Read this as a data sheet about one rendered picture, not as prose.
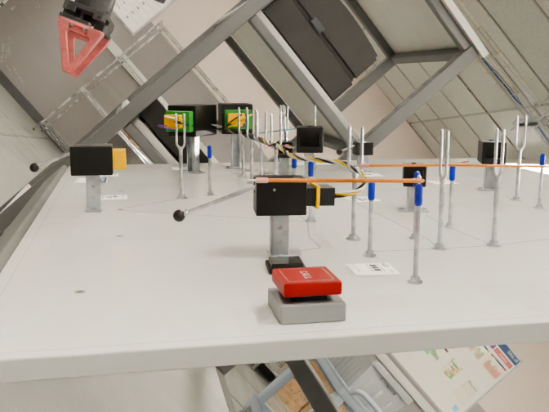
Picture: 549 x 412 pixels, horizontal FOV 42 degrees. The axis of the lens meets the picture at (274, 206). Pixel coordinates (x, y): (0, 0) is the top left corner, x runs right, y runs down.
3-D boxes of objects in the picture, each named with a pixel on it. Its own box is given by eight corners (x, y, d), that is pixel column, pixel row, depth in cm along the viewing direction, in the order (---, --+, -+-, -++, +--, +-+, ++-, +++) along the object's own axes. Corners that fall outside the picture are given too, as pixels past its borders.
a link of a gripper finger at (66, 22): (93, 83, 112) (113, 27, 112) (87, 78, 105) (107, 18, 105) (51, 68, 111) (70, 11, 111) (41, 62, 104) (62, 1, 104)
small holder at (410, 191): (424, 203, 116) (426, 159, 115) (429, 213, 107) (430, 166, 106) (395, 203, 116) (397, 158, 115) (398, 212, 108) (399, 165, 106)
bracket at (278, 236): (266, 250, 84) (266, 208, 83) (287, 250, 84) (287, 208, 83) (270, 260, 79) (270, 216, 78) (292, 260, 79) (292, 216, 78)
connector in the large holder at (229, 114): (250, 128, 155) (250, 109, 155) (252, 129, 152) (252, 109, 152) (224, 128, 154) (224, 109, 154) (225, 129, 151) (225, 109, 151)
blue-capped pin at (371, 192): (361, 254, 82) (363, 180, 81) (374, 253, 82) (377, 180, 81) (364, 257, 81) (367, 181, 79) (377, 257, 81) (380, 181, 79)
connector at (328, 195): (288, 201, 82) (289, 184, 82) (329, 201, 83) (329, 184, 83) (294, 206, 79) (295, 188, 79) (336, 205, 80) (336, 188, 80)
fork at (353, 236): (346, 240, 89) (349, 127, 86) (344, 237, 91) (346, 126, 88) (362, 240, 89) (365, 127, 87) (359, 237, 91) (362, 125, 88)
